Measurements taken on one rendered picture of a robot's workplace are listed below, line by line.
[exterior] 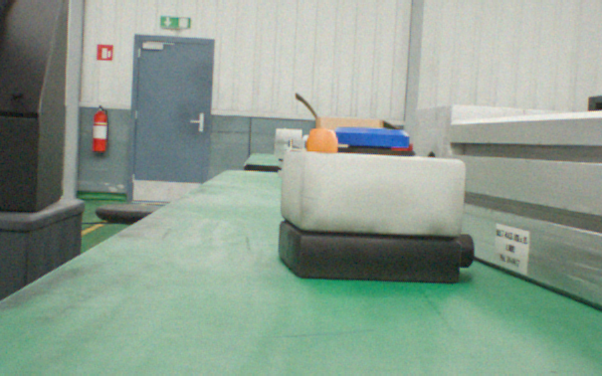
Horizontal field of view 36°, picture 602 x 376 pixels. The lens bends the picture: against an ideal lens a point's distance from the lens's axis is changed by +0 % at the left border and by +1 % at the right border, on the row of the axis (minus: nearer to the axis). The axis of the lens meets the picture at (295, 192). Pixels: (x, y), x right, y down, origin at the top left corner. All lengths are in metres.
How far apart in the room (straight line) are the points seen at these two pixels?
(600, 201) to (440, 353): 0.14
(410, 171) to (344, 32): 11.25
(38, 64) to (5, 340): 0.49
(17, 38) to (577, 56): 11.60
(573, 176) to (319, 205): 0.12
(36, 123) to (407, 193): 0.37
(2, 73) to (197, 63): 10.87
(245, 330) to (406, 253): 0.15
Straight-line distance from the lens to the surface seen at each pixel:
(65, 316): 0.32
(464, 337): 0.32
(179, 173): 11.60
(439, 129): 0.63
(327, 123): 2.75
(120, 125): 11.71
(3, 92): 0.74
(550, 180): 0.46
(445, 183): 0.44
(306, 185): 0.43
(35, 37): 0.79
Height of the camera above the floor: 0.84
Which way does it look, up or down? 3 degrees down
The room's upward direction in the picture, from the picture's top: 3 degrees clockwise
